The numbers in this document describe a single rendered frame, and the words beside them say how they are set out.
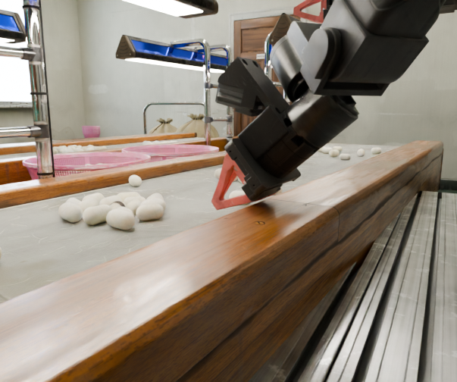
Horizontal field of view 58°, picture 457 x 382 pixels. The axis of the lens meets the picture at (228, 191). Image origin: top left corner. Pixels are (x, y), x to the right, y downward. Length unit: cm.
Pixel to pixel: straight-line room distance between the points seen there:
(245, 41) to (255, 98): 526
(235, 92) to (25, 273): 28
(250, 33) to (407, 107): 215
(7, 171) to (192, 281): 79
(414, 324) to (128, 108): 653
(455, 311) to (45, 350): 40
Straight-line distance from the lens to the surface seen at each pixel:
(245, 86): 47
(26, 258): 43
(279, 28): 112
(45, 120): 74
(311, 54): 39
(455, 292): 55
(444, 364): 41
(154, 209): 51
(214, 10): 78
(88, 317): 24
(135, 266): 31
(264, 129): 44
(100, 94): 722
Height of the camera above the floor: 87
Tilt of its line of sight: 11 degrees down
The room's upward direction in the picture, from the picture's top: straight up
